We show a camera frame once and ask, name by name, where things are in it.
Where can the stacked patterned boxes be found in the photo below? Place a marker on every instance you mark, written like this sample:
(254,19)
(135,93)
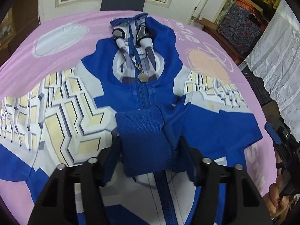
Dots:
(242,26)

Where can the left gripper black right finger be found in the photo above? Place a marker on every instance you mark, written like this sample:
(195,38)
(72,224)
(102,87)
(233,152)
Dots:
(227,194)

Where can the white lace curtain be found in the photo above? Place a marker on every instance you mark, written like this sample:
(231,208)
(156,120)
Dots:
(275,59)

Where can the blue red white hooded jacket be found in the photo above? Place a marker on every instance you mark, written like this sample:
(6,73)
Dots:
(131,112)

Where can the white board against wall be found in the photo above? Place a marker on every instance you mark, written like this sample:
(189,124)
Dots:
(207,9)

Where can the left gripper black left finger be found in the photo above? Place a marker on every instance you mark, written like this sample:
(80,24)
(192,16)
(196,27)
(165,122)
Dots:
(56,203)

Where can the person's right hand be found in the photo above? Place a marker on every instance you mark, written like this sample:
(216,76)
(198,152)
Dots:
(277,207)

